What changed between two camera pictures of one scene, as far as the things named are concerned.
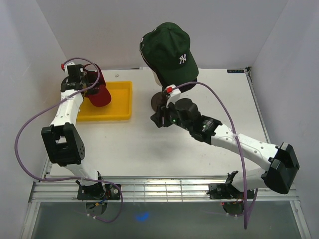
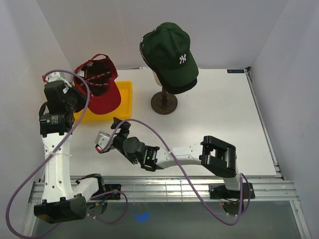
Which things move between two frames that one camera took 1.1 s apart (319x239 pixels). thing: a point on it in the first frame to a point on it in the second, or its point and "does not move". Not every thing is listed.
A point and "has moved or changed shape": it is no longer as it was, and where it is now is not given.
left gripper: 83,79 to 82,98
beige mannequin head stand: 158,98 does not move
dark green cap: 167,49 does not move
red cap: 99,95 has moved or changed shape
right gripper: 157,117 to 124,126
